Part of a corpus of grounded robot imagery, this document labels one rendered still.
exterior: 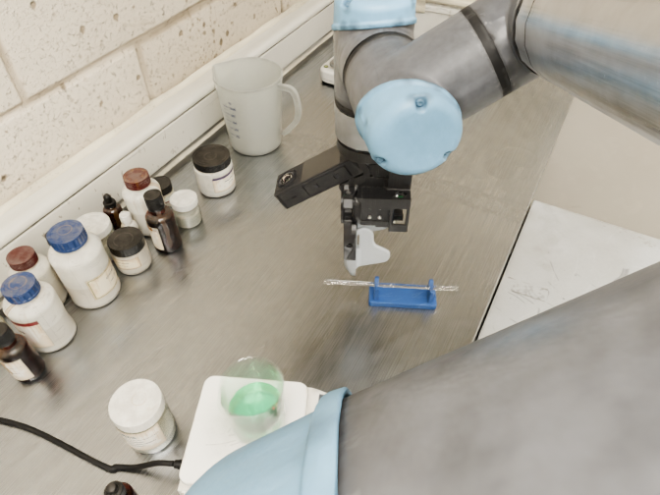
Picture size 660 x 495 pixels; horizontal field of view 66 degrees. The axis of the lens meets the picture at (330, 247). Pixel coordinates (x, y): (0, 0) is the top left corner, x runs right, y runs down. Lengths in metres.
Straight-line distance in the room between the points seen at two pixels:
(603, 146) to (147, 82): 1.38
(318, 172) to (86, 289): 0.39
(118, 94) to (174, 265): 0.31
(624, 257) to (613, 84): 0.71
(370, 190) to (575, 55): 0.35
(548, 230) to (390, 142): 0.59
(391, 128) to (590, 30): 0.16
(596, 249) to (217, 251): 0.62
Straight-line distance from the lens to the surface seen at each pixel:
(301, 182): 0.60
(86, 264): 0.77
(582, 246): 0.95
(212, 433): 0.59
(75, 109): 0.92
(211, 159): 0.93
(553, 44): 0.32
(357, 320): 0.75
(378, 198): 0.59
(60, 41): 0.89
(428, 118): 0.39
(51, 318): 0.77
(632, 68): 0.24
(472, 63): 0.41
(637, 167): 1.89
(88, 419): 0.74
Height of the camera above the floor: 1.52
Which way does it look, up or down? 47 degrees down
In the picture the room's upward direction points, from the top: straight up
